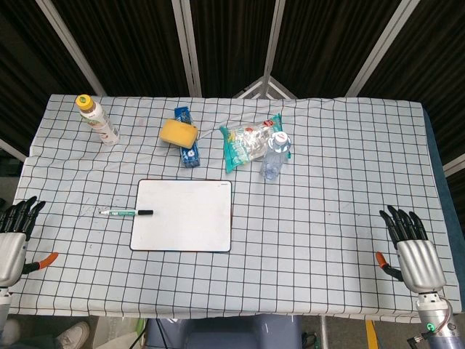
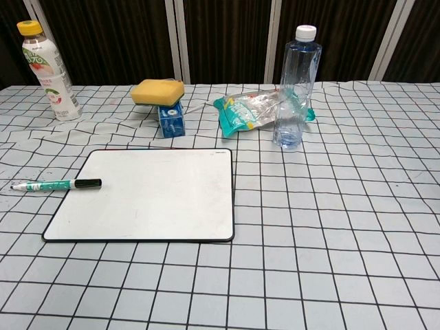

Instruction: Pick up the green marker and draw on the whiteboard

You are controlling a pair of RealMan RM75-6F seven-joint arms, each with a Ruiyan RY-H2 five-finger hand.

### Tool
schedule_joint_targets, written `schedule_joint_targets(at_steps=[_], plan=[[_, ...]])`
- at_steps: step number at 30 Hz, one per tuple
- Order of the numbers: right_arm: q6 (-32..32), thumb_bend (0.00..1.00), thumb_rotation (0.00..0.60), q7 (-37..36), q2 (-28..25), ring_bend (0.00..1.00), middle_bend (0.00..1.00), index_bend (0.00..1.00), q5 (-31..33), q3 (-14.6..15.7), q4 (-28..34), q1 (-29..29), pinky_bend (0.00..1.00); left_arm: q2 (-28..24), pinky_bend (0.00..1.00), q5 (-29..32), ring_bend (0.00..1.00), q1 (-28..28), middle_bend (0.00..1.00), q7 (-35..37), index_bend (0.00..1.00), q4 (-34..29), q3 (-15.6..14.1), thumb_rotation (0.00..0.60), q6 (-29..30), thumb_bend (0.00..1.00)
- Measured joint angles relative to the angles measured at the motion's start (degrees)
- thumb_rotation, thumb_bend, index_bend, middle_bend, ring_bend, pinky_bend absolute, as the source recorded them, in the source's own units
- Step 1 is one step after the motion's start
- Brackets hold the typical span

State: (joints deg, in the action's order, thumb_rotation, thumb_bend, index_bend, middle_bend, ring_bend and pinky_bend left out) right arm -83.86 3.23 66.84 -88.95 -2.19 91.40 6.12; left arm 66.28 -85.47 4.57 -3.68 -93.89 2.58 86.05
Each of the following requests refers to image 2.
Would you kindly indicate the yellow sponge with green pad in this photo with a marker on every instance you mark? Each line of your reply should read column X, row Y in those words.
column 158, row 91

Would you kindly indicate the white black-checked tablecloth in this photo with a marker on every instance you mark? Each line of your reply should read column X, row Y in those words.
column 309, row 223

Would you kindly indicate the yellow-capped white drink bottle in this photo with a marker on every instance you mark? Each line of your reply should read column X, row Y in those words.
column 51, row 79

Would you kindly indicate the white folding screen frame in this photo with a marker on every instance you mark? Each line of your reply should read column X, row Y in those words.
column 180, row 41

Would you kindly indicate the clear water bottle white cap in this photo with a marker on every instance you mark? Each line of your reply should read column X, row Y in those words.
column 295, row 89

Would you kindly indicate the teal clear snack bag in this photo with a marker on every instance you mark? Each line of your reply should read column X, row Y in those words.
column 240, row 111

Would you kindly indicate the blue cookie box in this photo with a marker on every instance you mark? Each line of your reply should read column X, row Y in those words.
column 172, row 122

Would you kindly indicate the white board with black rim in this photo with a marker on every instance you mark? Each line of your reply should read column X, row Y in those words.
column 151, row 196

